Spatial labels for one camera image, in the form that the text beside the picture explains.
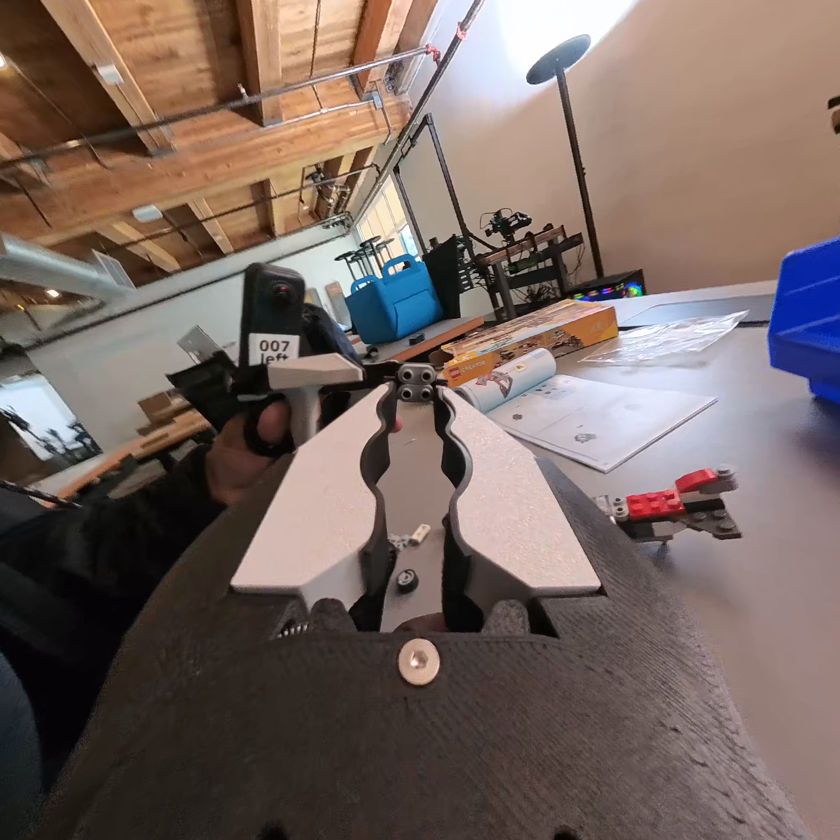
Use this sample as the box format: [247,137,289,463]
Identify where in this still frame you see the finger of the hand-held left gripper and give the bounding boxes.
[266,355,366,391]

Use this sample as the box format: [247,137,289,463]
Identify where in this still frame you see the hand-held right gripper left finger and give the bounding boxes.
[233,385,403,613]

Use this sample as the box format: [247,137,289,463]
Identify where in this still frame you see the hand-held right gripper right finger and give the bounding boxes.
[431,390,603,613]

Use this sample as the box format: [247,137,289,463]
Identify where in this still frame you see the small grey toy piece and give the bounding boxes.
[395,365,441,404]

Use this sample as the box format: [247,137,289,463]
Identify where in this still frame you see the red white toy brick airplane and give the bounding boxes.
[596,465,744,547]

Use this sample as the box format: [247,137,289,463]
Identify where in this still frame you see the person's left forearm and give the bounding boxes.
[0,447,227,736]

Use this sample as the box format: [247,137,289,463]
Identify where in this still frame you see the wooden top office desk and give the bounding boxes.
[40,410,217,502]
[361,313,489,364]

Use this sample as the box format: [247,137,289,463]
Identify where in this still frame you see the grey desk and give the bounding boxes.
[355,279,840,840]

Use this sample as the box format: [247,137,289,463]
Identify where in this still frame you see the person's left hand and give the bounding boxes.
[205,398,295,509]

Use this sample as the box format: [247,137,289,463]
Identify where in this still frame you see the black backpack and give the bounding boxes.
[305,302,366,368]

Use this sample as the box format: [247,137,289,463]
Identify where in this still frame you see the grey laptop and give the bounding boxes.
[176,325,237,364]

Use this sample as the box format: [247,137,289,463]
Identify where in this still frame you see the blue felt bag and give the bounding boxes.
[346,255,445,346]

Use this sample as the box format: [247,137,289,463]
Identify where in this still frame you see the white instruction booklet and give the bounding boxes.
[456,348,720,473]

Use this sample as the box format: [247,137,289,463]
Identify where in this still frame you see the orange toy brick cardboard box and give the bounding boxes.
[434,298,620,388]

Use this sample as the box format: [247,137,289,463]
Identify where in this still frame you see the clear plastic bag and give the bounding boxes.
[582,310,749,366]

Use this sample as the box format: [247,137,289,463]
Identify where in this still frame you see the computer with coloured lights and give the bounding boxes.
[567,269,649,303]

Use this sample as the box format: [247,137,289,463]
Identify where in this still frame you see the black floor lamp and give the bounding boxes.
[525,35,607,280]

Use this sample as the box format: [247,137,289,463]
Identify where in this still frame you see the blue plastic bin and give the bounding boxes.
[768,237,840,405]

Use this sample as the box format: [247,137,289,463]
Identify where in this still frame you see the person's legs in jeans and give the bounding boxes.
[0,650,43,840]

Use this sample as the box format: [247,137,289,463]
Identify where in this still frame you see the silver ventilation duct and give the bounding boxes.
[0,233,132,300]

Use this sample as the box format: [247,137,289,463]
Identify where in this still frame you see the black camera stand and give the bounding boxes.
[473,206,588,316]

